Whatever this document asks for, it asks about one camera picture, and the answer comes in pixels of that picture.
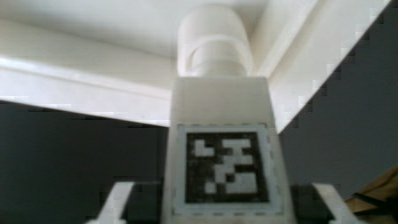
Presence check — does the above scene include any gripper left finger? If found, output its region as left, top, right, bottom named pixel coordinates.
left=85, top=182, right=135, bottom=224

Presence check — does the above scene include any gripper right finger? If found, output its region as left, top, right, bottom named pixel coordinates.
left=313, top=183, right=368, bottom=224

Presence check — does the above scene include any white table leg with tag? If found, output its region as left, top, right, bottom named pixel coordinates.
left=162, top=5, right=297, bottom=224

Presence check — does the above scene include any white square tabletop part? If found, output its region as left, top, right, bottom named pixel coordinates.
left=0, top=0, right=393, bottom=125

